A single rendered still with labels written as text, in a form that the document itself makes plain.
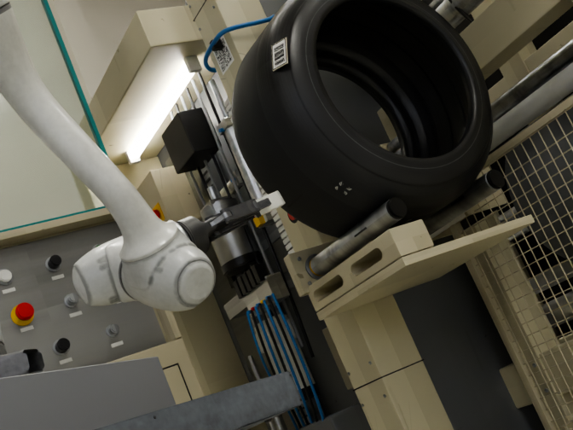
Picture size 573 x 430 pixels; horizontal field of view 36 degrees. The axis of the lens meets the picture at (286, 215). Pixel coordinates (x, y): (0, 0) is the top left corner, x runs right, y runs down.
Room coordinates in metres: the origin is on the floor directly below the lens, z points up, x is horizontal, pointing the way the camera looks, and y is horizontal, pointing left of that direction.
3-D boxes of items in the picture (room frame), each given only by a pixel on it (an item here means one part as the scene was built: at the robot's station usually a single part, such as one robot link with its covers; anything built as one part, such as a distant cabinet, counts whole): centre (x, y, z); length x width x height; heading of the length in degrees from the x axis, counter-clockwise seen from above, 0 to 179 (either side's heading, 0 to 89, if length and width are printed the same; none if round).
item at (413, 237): (1.86, -0.11, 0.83); 0.36 x 0.09 x 0.06; 33
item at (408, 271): (1.93, -0.23, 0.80); 0.37 x 0.36 x 0.02; 123
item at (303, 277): (2.08, -0.13, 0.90); 0.40 x 0.03 x 0.10; 123
